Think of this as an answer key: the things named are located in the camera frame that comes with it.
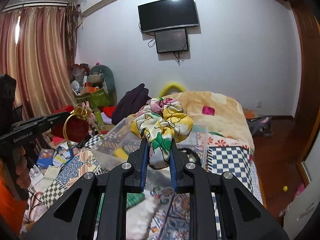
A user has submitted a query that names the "large wall television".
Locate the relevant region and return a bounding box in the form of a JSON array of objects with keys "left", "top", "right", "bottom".
[{"left": 138, "top": 0, "right": 199, "bottom": 33}]

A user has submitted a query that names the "beige fleece blanket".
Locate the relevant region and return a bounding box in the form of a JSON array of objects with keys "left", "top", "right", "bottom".
[{"left": 159, "top": 92, "right": 254, "bottom": 154}]

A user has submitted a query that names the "dark bag on floor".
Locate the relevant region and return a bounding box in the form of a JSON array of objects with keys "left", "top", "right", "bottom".
[{"left": 247, "top": 116, "right": 273, "bottom": 137}]

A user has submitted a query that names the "small wall monitor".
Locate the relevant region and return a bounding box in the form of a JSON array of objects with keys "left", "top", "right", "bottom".
[{"left": 155, "top": 28, "right": 189, "bottom": 54}]

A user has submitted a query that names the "pink beige curtain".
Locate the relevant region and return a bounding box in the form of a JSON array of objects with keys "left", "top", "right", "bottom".
[{"left": 1, "top": 3, "right": 79, "bottom": 119}]

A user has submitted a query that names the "yellow foam arch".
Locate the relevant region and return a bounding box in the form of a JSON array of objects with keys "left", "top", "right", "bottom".
[{"left": 159, "top": 82, "right": 187, "bottom": 97}]

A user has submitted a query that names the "orange sleeve forearm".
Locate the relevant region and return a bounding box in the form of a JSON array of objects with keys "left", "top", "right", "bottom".
[{"left": 1, "top": 161, "right": 27, "bottom": 236}]

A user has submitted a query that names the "clear plastic storage box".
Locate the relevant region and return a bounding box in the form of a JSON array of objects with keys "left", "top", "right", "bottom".
[{"left": 87, "top": 115, "right": 208, "bottom": 170}]

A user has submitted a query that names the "dark purple clothing pile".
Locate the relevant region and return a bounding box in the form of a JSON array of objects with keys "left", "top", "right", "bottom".
[{"left": 112, "top": 83, "right": 151, "bottom": 125}]

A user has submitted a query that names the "grey green plush toy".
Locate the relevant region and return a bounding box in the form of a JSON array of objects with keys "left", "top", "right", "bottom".
[{"left": 87, "top": 64, "right": 117, "bottom": 106}]

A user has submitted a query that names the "yellow sponge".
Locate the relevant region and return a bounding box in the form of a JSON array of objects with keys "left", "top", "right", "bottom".
[{"left": 113, "top": 147, "right": 129, "bottom": 161}]

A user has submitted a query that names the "green storage basket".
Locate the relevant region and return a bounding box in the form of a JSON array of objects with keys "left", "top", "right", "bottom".
[{"left": 75, "top": 89, "right": 113, "bottom": 109}]

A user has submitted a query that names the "floral yellow silk scrunchie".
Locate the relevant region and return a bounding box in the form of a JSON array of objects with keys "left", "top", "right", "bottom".
[{"left": 130, "top": 97, "right": 194, "bottom": 170}]

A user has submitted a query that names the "wooden door frame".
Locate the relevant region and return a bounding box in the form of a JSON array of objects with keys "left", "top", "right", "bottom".
[{"left": 252, "top": 0, "right": 320, "bottom": 165}]

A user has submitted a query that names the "left hand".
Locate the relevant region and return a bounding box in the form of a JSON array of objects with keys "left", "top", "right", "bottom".
[{"left": 16, "top": 147, "right": 31, "bottom": 189}]

